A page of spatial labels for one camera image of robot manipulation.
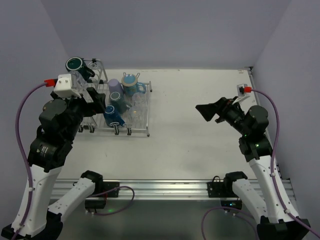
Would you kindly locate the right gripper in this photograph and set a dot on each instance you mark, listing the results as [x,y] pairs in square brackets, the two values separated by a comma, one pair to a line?
[220,110]

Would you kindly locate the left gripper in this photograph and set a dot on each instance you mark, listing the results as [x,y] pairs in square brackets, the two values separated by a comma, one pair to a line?
[92,99]

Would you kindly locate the blue mug white interior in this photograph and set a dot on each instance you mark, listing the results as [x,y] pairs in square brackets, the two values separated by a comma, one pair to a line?
[112,116]

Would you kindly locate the dark green mug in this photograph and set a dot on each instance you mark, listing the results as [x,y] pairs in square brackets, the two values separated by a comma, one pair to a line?
[78,64]

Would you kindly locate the clear faceted glass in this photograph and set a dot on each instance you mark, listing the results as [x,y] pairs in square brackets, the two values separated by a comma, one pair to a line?
[136,116]
[139,99]

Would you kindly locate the clear plastic cup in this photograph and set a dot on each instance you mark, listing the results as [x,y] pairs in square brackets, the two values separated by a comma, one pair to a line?
[77,80]

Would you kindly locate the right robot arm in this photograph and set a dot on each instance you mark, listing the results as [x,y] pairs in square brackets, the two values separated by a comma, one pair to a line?
[275,216]

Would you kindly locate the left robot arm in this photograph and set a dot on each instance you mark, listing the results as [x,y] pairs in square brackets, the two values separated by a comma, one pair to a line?
[60,120]

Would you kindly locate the lilac plastic cup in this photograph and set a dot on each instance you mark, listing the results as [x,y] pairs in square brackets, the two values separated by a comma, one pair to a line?
[115,86]

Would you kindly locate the light blue patterned mug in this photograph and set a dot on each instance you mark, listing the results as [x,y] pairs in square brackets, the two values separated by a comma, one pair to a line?
[131,85]

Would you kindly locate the right black controller box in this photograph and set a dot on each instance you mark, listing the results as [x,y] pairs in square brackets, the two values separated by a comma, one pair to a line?
[231,204]

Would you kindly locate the black controller box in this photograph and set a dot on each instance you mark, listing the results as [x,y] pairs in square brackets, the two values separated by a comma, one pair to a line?
[231,204]
[94,204]

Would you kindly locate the left black controller box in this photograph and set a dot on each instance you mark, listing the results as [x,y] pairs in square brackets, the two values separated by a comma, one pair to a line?
[94,204]

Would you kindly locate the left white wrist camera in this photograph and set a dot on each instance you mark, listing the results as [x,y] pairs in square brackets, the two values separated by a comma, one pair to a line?
[63,87]

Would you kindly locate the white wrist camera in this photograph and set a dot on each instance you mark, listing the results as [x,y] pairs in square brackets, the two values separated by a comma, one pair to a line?
[63,87]
[241,93]

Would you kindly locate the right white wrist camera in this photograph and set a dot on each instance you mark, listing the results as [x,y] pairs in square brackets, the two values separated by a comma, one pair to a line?
[241,93]

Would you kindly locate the metal wire dish rack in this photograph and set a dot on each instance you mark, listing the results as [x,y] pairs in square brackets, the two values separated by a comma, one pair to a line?
[97,122]

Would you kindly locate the aluminium mounting rail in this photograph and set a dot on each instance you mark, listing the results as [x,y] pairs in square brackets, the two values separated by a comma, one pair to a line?
[161,190]

